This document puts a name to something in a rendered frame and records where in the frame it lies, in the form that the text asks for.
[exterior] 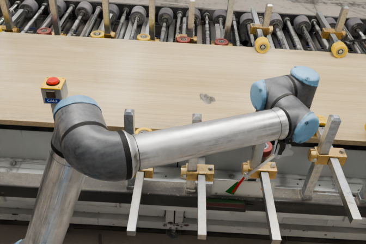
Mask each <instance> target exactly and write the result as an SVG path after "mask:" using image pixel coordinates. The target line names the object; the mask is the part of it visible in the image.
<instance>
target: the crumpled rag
mask: <svg viewBox="0 0 366 244"><path fill-rule="evenodd" d="M199 96H200V99H202V100H203V102H204V103H205V104H211V102H213V101H214V102H215V101H216V100H215V98H214V97H213V96H208V94H202V93H201V94H200V95H199Z"/></svg>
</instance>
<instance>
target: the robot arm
mask: <svg viewBox="0 0 366 244"><path fill-rule="evenodd" d="M319 80H320V76H319V74H318V73H317V72H316V71H315V70H313V69H311V68H309V67H306V66H295V67H293V68H292V69H291V70H290V74H288V75H283V76H278V77H273V78H267V79H261V80H259V81H255V82H254V83H253V84H252V85H251V89H250V98H251V103H252V105H253V107H254V108H255V109H256V110H258V112H253V113H247V114H242V115H236V116H232V117H226V118H221V119H215V120H209V121H203V122H199V123H194V124H188V125H182V126H176V127H170V128H167V129H161V130H155V131H149V132H143V133H138V134H134V135H130V134H128V133H127V132H125V131H124V130H119V131H109V130H108V128H107V125H106V123H105V120H104V118H103V115H102V110H101V108H100V107H99V106H98V104H97V102H96V101H95V100H94V99H92V98H90V97H88V96H85V95H73V96H68V97H67V98H66V99H62V100H61V101H60V102H58V103H57V105H56V106H55V108H54V111H53V119H54V121H55V126H54V131H53V135H52V139H51V143H50V146H51V147H50V150H49V153H48V157H47V161H46V164H45V168H44V172H43V175H42V178H41V183H40V186H39V190H38V194H37V197H36V200H35V204H34V208H33V212H32V215H31V218H30V222H29V226H28V230H27V233H26V237H25V239H23V240H22V239H21V240H19V241H18V242H17V243H15V244H63V241H64V238H65V235H66V232H67V229H68V226H69V224H70V221H71V218H72V214H73V213H74V209H75V206H76V203H77V201H78V198H79V195H80V192H81V189H82V186H83V183H84V180H85V178H86V176H88V177H91V178H94V179H97V180H102V181H111V182H118V181H125V180H130V179H132V178H133V177H134V175H135V173H136V172H137V171H139V170H144V169H148V168H153V167H158V166H162V165H166V164H171V163H176V162H180V161H184V160H189V159H193V158H197V157H202V156H207V155H212V154H216V153H221V152H224V151H229V150H234V149H238V148H243V147H248V146H251V145H256V144H261V143H266V142H270V141H275V144H274V155H276V157H275V158H276V159H279V158H280V157H282V156H290V155H292V154H293V153H294V152H293V151H291V150H289V148H291V145H296V146H297V147H302V146H303V144H304V142H306V141H307V140H309V139H310V138H311V137H312V136H313V135H314V134H315V133H316V131H317V130H318V128H319V119H318V117H317V116H316V115H315V114H314V112H313V111H311V110H310V108H311V105H312V102H313V98H314V95H315V92H316V89H317V87H318V86H319ZM264 109H265V110H264ZM263 110H264V111H263ZM301 143H302V144H301Z"/></svg>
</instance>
